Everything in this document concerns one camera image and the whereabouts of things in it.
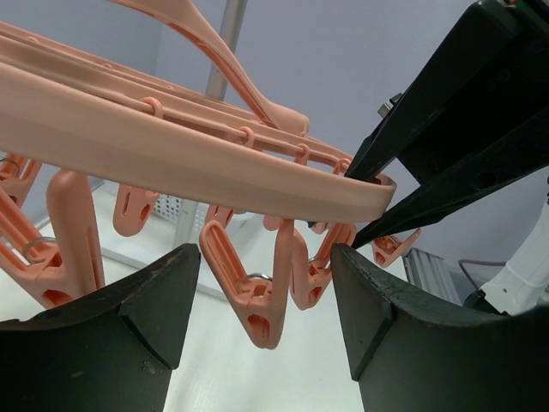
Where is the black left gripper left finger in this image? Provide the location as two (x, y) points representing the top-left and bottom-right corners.
(1, 244), (201, 411)

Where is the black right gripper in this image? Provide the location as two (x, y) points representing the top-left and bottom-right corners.
(346, 1), (548, 248)

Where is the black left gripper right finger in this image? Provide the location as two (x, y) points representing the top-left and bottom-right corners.
(331, 244), (548, 411)

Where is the pink round clip hanger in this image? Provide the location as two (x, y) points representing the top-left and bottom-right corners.
(1, 1), (396, 349)

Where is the white drying rack stand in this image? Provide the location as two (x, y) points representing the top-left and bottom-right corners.
(173, 0), (250, 254)

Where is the white plastic basket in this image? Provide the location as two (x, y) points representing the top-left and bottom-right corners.
(153, 194), (203, 225)

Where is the aluminium mounting rail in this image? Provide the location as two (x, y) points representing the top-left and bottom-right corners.
(402, 247), (462, 306)

